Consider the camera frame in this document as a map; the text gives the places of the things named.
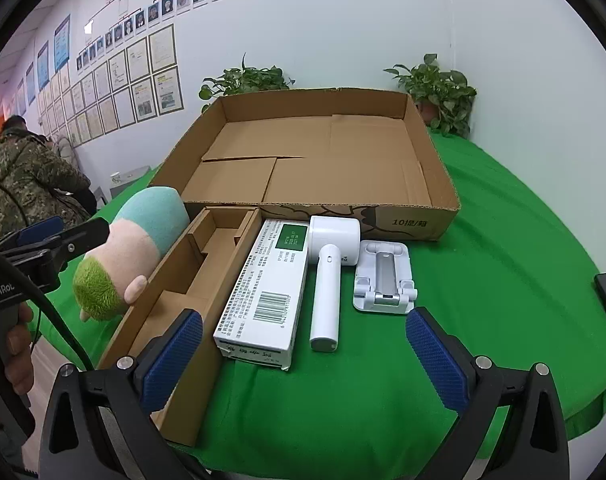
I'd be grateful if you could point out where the potted plant in brown pot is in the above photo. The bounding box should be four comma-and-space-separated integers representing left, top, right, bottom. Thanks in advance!
383, 53, 478, 138

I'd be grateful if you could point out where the group of framed wall certificates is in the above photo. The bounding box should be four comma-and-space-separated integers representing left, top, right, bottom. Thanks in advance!
33, 24, 184, 147

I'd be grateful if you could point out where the blue chair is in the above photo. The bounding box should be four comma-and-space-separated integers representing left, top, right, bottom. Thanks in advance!
13, 216, 64, 247

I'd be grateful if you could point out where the person's left hand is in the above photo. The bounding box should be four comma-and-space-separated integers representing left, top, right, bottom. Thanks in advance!
0, 304, 35, 397

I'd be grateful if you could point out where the grey cabinet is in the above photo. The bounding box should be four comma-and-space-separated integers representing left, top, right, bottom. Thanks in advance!
108, 165, 156, 201

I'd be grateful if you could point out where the pastel plush toy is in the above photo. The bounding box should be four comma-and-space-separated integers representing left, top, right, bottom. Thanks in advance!
72, 186, 191, 322

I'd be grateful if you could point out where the white handheld fan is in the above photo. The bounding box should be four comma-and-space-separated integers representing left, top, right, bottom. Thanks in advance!
308, 215, 362, 352

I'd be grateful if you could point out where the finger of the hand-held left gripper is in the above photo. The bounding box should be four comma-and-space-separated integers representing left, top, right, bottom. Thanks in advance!
3, 217, 111, 263
5, 250, 66, 292

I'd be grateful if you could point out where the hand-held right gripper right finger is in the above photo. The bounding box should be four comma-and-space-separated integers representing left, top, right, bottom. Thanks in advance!
405, 306, 571, 480

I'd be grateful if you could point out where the bushy potted plant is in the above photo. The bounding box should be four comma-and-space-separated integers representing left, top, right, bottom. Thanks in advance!
199, 52, 296, 113

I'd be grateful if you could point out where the large cardboard box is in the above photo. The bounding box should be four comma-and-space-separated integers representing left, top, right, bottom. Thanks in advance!
148, 86, 461, 242

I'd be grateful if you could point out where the white folding phone stand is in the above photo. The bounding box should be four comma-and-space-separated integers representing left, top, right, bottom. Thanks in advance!
353, 240, 418, 316

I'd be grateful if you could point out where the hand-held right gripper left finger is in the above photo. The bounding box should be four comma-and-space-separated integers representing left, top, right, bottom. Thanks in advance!
38, 308, 204, 480

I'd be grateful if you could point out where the black cable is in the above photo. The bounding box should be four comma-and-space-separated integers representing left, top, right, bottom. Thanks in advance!
0, 245, 94, 372

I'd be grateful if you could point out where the white medicine box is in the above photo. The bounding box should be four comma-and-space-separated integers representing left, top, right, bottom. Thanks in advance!
213, 218, 311, 373

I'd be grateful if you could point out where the narrow cardboard insert tray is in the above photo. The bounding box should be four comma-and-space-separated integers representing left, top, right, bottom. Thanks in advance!
97, 206, 264, 448

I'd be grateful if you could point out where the green tablecloth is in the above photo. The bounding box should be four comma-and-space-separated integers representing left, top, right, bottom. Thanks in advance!
30, 132, 606, 471

